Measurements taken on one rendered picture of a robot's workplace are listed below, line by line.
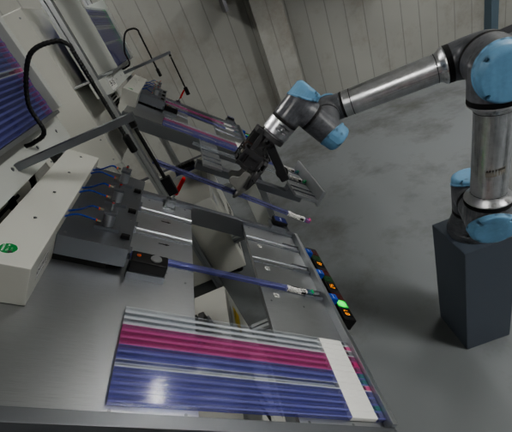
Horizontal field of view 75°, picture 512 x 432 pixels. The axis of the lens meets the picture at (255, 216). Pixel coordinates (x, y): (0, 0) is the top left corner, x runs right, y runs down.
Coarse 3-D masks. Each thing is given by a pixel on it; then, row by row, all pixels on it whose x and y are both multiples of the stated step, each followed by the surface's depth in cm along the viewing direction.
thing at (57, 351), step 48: (144, 240) 83; (48, 288) 60; (96, 288) 64; (144, 288) 69; (192, 288) 75; (0, 336) 49; (48, 336) 52; (96, 336) 55; (0, 384) 44; (48, 384) 46; (96, 384) 49
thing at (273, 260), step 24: (264, 240) 109; (288, 240) 116; (264, 264) 96; (288, 264) 101; (264, 288) 86; (312, 288) 96; (288, 312) 82; (312, 312) 86; (312, 336) 78; (336, 336) 81
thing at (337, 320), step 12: (300, 252) 111; (312, 264) 104; (312, 276) 100; (324, 288) 94; (324, 300) 92; (336, 312) 86; (336, 324) 84; (348, 336) 80; (360, 360) 74; (372, 384) 69; (384, 408) 65
